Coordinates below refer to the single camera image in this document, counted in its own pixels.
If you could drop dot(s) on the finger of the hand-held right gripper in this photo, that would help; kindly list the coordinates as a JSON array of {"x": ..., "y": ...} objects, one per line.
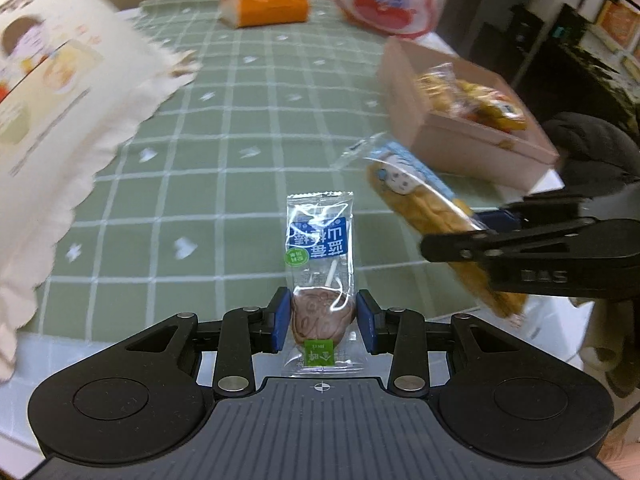
[
  {"x": 495, "y": 220},
  {"x": 525, "y": 242}
]

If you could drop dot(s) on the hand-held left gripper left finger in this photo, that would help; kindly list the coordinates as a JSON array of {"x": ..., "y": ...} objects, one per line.
[{"x": 281, "y": 322}]

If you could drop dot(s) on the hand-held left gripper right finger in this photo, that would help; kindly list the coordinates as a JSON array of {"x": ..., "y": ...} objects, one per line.
[{"x": 367, "y": 322}]

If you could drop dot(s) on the long twisted bread packet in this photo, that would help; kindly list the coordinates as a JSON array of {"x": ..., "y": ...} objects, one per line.
[{"x": 415, "y": 197}]

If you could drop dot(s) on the pink cardboard box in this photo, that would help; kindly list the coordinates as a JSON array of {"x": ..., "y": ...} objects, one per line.
[{"x": 450, "y": 145}]

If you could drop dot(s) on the blue label lollipop packet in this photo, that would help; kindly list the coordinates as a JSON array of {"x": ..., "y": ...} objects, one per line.
[{"x": 320, "y": 240}]

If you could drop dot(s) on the yellow lion snack packet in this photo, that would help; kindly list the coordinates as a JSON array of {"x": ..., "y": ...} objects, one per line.
[{"x": 495, "y": 107}]

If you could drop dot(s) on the person's right forearm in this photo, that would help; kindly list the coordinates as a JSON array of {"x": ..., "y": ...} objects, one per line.
[{"x": 620, "y": 460}]

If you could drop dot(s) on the beige chair with jacket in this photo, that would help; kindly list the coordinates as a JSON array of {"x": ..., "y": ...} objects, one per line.
[{"x": 607, "y": 350}]

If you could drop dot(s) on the black padded jacket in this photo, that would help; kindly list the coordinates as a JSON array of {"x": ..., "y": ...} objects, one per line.
[{"x": 590, "y": 145}]

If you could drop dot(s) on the black low cabinet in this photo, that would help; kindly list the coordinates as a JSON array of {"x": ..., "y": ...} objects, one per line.
[{"x": 530, "y": 45}]

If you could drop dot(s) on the glass fish tank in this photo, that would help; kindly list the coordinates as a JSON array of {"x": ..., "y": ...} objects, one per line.
[{"x": 600, "y": 65}]

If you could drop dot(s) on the rabbit face plastic bag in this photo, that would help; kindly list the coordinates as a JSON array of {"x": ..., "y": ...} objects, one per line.
[{"x": 385, "y": 0}]

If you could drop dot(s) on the large gold framed picture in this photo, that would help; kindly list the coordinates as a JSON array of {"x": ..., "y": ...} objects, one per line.
[{"x": 622, "y": 5}]

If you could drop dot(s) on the large cream cartoon snack bag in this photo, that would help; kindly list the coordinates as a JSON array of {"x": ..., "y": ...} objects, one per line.
[{"x": 55, "y": 110}]

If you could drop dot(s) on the orange tissue box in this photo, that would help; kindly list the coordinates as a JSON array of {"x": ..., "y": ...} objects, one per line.
[{"x": 265, "y": 2}]

